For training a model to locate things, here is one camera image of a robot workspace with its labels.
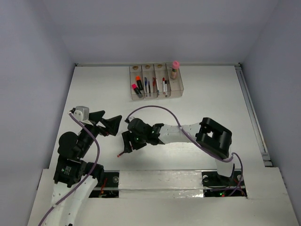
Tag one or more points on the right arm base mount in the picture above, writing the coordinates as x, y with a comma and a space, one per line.
215, 185

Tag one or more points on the orange highlighter marker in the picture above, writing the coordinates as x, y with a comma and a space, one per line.
139, 82

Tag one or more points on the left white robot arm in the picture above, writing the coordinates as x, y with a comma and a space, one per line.
77, 172

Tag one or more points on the aluminium side rail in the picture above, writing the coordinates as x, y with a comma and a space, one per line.
253, 117

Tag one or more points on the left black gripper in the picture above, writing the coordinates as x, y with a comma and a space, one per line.
111, 125

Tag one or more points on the blue gel pen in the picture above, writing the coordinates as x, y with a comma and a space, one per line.
145, 85

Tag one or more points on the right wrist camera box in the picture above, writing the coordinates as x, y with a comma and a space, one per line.
129, 119

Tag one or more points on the clear four-compartment organizer tray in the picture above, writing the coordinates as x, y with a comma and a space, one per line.
151, 81

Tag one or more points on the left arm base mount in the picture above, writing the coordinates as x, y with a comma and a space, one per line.
108, 187

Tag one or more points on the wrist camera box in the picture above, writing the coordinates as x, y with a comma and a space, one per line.
129, 119
80, 113

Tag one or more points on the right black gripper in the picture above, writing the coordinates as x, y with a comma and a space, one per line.
127, 148

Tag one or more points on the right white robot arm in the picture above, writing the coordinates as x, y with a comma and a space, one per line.
213, 138

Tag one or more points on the pink highlighter marker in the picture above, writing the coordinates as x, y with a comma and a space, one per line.
137, 91

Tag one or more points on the pink-capped glue stick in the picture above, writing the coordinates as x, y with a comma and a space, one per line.
175, 67

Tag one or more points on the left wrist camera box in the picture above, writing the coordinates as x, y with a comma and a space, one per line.
80, 113

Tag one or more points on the red gel pen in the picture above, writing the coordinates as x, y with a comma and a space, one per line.
154, 85

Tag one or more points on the red-capped whiteboard marker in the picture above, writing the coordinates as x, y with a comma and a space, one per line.
163, 85

